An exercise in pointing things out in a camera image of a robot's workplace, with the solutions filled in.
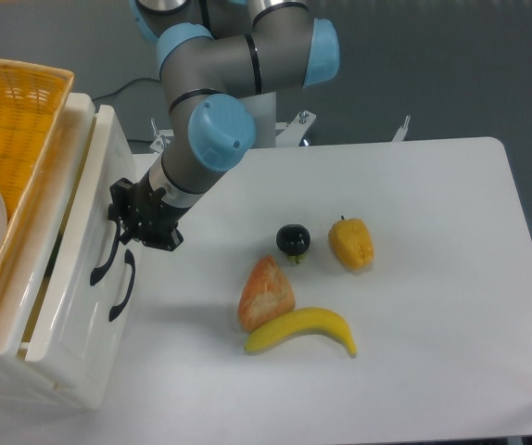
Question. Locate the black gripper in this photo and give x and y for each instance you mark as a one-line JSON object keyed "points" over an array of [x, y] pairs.
{"points": [[157, 204]]}

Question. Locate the black top drawer handle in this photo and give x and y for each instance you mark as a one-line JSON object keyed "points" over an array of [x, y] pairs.
{"points": [[99, 272]]}

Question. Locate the black drawer handle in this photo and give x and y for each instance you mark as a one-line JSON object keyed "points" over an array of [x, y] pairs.
{"points": [[117, 309], [99, 272]]}

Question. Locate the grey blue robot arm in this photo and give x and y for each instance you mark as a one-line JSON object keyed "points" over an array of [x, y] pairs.
{"points": [[206, 73]]}

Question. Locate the white drawer cabinet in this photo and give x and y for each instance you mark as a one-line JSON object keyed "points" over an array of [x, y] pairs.
{"points": [[29, 266]]}

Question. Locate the orange woven basket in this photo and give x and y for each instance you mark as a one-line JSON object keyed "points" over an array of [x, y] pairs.
{"points": [[32, 98]]}

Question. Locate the orange peeled segment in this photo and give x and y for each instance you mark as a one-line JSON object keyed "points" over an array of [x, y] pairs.
{"points": [[266, 295]]}

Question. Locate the black round fruit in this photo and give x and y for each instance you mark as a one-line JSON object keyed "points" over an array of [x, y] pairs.
{"points": [[294, 241]]}

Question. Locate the yellow banana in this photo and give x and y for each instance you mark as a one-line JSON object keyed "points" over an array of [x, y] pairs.
{"points": [[301, 322]]}

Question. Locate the yellow bell pepper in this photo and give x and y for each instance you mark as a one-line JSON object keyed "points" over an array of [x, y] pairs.
{"points": [[351, 242]]}

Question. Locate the black lower drawer handle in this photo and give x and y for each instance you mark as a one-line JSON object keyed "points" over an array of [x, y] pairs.
{"points": [[117, 309]]}

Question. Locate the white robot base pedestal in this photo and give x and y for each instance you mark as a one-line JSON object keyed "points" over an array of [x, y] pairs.
{"points": [[262, 109]]}

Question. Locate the metal table bracket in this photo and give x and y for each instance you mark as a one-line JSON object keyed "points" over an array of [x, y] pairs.
{"points": [[401, 133]]}

